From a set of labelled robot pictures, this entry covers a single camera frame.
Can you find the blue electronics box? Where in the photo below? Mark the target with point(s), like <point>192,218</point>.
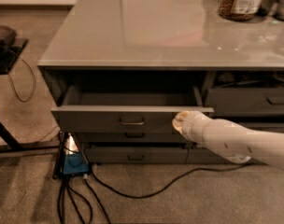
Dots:
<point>74,165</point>

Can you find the dark device on stand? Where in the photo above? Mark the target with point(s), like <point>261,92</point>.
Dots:
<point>7,38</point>

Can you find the black side stand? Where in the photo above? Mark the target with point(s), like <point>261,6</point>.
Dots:
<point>25,102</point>

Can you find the clear jar of nuts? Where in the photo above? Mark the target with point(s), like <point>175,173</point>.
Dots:
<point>238,10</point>

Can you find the grey left bottom drawer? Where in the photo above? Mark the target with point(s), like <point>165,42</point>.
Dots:
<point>136,154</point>

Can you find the grey right middle drawer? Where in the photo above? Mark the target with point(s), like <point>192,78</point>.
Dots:
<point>264,126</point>

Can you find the grey cabinet with glossy top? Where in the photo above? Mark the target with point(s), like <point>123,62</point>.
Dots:
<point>162,46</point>

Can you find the grey left middle drawer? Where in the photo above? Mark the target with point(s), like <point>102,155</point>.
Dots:
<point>132,137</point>

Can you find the grey right bottom drawer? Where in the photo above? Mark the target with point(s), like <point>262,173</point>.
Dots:
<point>204,156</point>

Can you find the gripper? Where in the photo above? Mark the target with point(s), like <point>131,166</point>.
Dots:
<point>191,126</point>

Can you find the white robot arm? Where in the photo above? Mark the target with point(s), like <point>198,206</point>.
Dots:
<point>229,140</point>

